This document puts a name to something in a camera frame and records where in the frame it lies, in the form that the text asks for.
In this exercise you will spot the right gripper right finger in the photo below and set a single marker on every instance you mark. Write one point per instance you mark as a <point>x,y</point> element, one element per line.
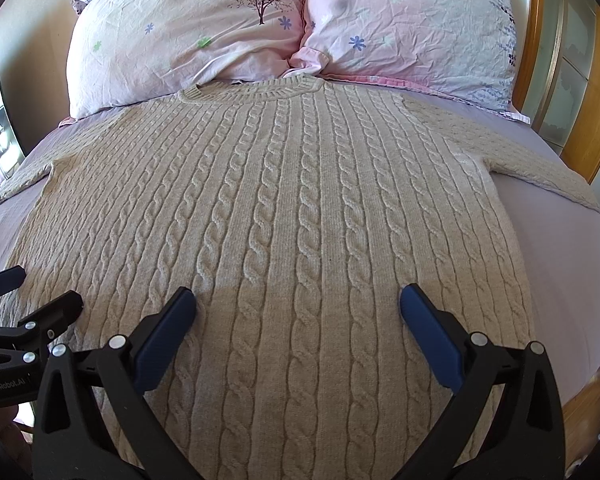
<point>526,438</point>

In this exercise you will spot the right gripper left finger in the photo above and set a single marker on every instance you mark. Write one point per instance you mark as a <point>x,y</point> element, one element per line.
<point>71,440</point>

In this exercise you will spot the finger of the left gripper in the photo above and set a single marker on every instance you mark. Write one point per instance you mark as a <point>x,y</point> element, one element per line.
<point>11,279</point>
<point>45,317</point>

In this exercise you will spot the left floral pink pillow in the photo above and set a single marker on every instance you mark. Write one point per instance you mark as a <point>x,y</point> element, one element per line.
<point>127,51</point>

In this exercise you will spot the floral pink pillow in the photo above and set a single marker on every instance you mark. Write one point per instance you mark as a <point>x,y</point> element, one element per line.
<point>127,51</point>
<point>462,50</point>

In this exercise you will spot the wooden headboard cabinet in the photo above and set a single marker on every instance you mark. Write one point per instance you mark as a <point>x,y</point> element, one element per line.
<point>558,82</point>

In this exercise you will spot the right floral pink pillow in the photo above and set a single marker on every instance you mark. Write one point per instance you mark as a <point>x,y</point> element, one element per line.
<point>462,50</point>

